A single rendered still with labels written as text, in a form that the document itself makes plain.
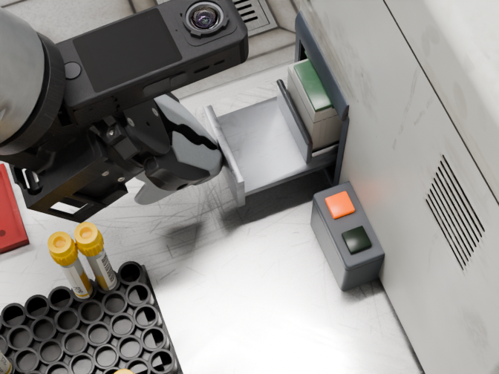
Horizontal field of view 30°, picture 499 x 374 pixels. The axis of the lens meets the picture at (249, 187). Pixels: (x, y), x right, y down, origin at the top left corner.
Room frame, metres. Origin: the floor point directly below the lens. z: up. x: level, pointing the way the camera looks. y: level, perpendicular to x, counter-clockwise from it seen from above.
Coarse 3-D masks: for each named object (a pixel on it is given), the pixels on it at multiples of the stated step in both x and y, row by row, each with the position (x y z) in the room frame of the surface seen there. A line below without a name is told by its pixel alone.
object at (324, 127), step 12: (288, 72) 0.35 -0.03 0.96; (288, 84) 0.35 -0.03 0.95; (300, 84) 0.33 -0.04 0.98; (300, 96) 0.33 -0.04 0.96; (300, 108) 0.33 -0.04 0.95; (312, 108) 0.31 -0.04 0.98; (312, 120) 0.31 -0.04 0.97; (324, 120) 0.31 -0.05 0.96; (336, 120) 0.32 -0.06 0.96; (312, 132) 0.31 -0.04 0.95; (324, 132) 0.31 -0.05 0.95; (336, 132) 0.32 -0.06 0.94; (324, 144) 0.31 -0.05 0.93
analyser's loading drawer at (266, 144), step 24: (288, 96) 0.34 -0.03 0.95; (216, 120) 0.33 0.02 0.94; (240, 120) 0.34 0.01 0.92; (264, 120) 0.34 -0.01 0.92; (288, 120) 0.34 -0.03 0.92; (240, 144) 0.32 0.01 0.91; (264, 144) 0.32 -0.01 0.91; (288, 144) 0.32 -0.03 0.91; (312, 144) 0.31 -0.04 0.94; (336, 144) 0.31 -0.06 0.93; (240, 168) 0.30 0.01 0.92; (264, 168) 0.30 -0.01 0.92; (288, 168) 0.30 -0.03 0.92; (312, 168) 0.30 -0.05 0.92; (240, 192) 0.28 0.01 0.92
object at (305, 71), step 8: (304, 64) 0.35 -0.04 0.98; (312, 64) 0.35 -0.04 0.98; (296, 72) 0.34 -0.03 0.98; (304, 72) 0.34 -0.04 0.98; (312, 72) 0.34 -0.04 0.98; (304, 80) 0.33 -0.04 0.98; (312, 80) 0.33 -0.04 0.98; (320, 80) 0.33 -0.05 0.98; (304, 88) 0.33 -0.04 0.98; (312, 88) 0.33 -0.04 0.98; (320, 88) 0.33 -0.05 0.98; (312, 96) 0.32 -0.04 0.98; (320, 96) 0.32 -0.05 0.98; (328, 96) 0.32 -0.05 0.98; (312, 104) 0.31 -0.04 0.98; (320, 104) 0.31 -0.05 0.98; (328, 104) 0.31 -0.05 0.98
